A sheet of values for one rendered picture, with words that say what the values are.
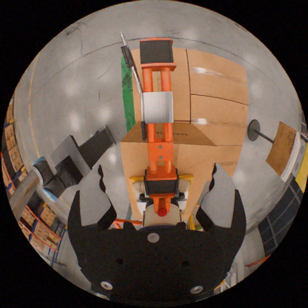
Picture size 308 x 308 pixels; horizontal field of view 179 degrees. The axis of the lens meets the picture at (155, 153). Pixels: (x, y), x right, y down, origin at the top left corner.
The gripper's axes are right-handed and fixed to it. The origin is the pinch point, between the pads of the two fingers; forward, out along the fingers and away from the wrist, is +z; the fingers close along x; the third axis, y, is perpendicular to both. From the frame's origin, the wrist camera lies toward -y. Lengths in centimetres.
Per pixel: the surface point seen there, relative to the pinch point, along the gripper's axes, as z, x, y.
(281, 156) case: 37, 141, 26
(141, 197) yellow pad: 22.1, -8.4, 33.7
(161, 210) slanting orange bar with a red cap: 2.5, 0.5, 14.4
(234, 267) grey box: -45, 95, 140
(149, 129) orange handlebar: 13.3, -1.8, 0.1
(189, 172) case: 27.4, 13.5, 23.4
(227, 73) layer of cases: 67, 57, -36
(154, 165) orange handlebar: 13.2, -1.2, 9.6
